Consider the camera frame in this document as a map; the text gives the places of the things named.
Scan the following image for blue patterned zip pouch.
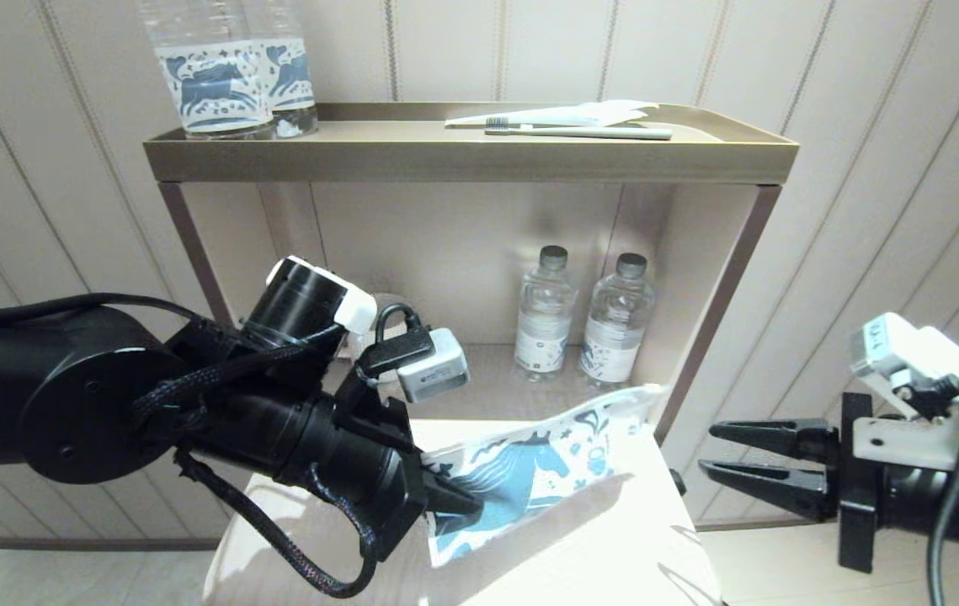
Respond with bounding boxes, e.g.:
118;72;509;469
421;383;668;570

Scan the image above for white ribbed mug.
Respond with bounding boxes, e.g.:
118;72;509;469
344;292;415;359

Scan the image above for small clear water bottle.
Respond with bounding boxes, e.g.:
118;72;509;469
578;252;657;392
515;245;577;382

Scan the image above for beige wooden shelf unit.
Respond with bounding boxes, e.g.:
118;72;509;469
145;101;800;443

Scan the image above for pale toothbrush brown bristles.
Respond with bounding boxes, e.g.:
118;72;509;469
485;118;675;141

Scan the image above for white paper wrapper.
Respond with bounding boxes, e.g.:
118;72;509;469
445;99;661;130

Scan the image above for large bottle blue print label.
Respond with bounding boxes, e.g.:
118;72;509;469
243;0;320;138
138;0;278;140

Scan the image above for black right camera cable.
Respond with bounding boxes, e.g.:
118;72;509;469
908;374;959;606

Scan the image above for black camera cable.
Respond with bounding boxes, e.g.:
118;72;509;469
373;302;427;344
908;374;959;606

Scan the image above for white right camera bracket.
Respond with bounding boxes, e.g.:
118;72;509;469
851;391;959;478

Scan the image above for black left camera bracket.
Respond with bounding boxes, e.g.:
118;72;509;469
334;327;440;451

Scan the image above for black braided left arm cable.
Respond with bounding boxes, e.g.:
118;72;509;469
173;450;380;599
130;322;347;423

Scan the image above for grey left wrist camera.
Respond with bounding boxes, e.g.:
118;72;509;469
397;327;471;404

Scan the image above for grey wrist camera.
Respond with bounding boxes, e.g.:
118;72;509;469
849;312;959;422
397;327;471;404

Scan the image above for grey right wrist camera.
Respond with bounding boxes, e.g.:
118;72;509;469
849;312;959;422

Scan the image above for black left camera cable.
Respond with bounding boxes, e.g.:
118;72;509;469
373;302;427;344

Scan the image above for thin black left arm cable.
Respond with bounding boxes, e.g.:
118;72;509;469
0;292;204;331

